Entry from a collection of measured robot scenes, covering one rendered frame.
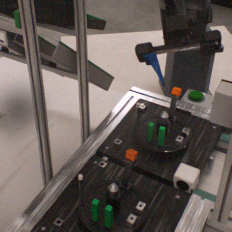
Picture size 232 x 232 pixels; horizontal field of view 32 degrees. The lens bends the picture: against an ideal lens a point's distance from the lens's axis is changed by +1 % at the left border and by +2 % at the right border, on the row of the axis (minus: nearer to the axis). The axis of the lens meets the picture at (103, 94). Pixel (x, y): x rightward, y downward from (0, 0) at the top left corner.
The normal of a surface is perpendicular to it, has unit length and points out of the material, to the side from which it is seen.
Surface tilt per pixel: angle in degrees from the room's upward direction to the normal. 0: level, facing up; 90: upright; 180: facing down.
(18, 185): 0
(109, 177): 0
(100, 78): 90
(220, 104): 90
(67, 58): 90
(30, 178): 0
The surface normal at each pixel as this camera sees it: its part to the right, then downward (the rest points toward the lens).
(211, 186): 0.00, -0.81
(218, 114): -0.49, 0.51
